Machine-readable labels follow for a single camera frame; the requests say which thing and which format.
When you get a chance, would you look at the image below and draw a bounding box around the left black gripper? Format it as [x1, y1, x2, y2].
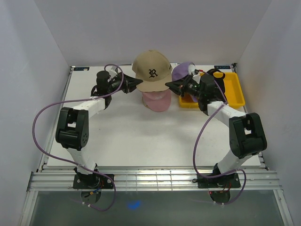
[107, 72, 142, 94]

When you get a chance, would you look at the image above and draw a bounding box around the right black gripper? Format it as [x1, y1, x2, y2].
[166, 74, 204, 99]

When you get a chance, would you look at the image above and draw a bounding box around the pink baseball cap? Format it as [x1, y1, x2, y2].
[142, 90, 172, 112]

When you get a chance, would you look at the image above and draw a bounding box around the beige baseball cap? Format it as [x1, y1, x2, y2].
[132, 50, 173, 92]

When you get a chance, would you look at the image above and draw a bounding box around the black baseball cap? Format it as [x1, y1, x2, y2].
[207, 68, 227, 102]

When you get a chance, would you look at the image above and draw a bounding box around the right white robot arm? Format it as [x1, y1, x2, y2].
[166, 73, 267, 187]

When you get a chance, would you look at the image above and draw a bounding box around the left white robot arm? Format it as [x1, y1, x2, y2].
[55, 71, 143, 188]

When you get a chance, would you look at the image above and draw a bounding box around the purple baseball cap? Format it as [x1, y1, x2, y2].
[172, 62, 194, 81]

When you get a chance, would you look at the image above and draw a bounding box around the white cap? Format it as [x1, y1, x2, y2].
[188, 64, 196, 76]

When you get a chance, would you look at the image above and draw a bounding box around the yellow plastic tray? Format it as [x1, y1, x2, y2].
[179, 72, 245, 109]

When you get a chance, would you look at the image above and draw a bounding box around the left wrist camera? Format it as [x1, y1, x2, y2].
[105, 65, 119, 77]

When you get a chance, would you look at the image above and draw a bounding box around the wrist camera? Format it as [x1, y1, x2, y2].
[105, 65, 119, 77]
[191, 69, 204, 80]

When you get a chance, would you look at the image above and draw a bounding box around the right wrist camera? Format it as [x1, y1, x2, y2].
[191, 69, 204, 80]

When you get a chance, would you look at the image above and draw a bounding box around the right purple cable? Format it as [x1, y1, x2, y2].
[190, 70, 247, 207]

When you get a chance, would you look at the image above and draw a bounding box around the purple cable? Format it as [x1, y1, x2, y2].
[32, 64, 125, 212]
[190, 70, 247, 207]

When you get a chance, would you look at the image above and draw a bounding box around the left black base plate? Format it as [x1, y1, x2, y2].
[72, 174, 115, 189]

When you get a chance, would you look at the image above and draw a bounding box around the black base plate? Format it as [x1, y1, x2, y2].
[192, 173, 241, 188]
[72, 174, 115, 189]

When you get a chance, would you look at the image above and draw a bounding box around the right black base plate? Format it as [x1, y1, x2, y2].
[192, 173, 241, 188]

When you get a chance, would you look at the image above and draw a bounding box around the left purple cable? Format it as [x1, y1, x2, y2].
[32, 64, 125, 212]

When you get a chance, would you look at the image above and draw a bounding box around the aluminium frame rail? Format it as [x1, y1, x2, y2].
[19, 166, 293, 226]

